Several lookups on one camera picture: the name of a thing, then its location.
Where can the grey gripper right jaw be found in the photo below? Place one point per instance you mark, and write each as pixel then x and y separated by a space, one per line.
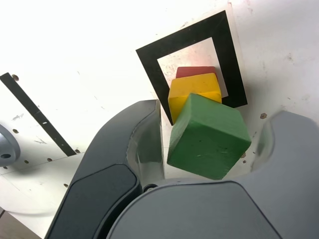
pixel 199 214

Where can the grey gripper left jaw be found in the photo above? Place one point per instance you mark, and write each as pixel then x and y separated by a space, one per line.
pixel 104 174

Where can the green cube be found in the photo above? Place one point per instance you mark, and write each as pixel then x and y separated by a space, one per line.
pixel 207 139

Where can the yellow cube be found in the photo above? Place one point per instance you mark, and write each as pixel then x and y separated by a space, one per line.
pixel 192 87

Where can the red cube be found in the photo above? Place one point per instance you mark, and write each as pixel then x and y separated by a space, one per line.
pixel 194 71

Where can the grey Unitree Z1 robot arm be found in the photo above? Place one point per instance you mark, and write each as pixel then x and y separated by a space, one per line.
pixel 7 147

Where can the black tape square outline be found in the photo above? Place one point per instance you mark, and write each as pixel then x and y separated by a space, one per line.
pixel 151 67

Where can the black tape strip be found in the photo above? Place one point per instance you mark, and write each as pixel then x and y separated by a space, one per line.
pixel 37 113

